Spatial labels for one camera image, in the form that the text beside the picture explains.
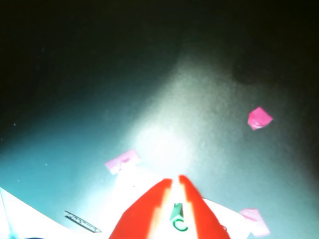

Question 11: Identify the black patterned strip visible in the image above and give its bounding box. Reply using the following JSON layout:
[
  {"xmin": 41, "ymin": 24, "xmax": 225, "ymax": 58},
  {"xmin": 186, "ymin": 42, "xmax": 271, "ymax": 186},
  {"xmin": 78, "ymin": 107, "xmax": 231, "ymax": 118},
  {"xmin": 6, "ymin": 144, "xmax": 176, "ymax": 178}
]
[{"xmin": 64, "ymin": 210, "xmax": 102, "ymax": 234}]

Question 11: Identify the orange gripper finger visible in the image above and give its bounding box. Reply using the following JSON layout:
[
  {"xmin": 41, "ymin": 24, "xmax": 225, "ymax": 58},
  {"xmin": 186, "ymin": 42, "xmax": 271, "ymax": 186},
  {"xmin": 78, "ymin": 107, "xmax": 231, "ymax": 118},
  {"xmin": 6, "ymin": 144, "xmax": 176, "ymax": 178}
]
[
  {"xmin": 108, "ymin": 178, "xmax": 173, "ymax": 239},
  {"xmin": 178, "ymin": 175, "xmax": 231, "ymax": 239}
]

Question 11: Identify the white numbered grid paper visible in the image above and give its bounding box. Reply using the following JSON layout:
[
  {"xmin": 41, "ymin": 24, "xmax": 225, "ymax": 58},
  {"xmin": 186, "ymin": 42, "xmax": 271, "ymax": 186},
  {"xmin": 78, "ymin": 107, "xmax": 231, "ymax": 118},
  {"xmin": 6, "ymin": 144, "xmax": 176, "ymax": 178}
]
[{"xmin": 113, "ymin": 163, "xmax": 253, "ymax": 239}]

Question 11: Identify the green cube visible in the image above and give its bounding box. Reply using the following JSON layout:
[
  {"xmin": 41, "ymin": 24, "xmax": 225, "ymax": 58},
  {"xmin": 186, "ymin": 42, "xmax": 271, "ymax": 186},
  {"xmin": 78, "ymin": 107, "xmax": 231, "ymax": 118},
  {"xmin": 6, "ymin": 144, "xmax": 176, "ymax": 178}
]
[{"xmin": 169, "ymin": 202, "xmax": 189, "ymax": 233}]

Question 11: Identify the pale pink packet bottom right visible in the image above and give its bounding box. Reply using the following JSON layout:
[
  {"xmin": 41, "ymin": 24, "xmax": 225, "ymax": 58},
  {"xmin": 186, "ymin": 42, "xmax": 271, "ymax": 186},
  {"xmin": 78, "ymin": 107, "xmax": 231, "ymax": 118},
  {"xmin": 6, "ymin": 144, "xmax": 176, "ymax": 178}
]
[{"xmin": 238, "ymin": 208, "xmax": 271, "ymax": 238}]

